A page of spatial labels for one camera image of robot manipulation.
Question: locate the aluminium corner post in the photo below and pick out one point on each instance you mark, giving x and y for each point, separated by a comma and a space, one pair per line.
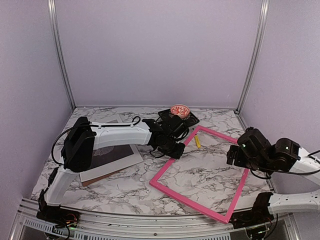
258, 42
59, 52

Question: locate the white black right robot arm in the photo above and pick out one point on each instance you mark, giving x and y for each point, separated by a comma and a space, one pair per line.
255, 153

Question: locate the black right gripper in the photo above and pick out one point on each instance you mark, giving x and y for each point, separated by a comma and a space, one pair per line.
231, 154

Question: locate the aluminium left corner post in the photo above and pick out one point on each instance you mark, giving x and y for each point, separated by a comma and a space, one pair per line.
59, 52

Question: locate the black square floral plate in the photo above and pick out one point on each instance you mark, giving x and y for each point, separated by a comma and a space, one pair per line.
190, 120

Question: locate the yellow handled screwdriver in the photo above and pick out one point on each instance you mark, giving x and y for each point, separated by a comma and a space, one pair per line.
197, 141

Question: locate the aluminium right corner post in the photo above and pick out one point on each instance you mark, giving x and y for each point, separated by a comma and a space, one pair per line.
258, 42

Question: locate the photo with white mat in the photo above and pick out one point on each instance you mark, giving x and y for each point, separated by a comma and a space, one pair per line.
120, 155

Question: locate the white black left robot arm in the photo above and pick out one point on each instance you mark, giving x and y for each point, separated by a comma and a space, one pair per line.
85, 137

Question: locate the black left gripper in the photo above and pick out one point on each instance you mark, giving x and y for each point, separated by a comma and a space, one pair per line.
177, 154

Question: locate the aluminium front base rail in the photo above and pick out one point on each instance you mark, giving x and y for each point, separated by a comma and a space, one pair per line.
109, 226

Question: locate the red white patterned bowl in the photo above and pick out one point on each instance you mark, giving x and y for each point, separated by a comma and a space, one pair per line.
180, 110

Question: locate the pink photo frame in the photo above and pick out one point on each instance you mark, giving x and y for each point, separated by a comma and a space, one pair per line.
190, 203

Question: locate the brown frame backing board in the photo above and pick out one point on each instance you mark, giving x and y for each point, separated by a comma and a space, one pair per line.
96, 174

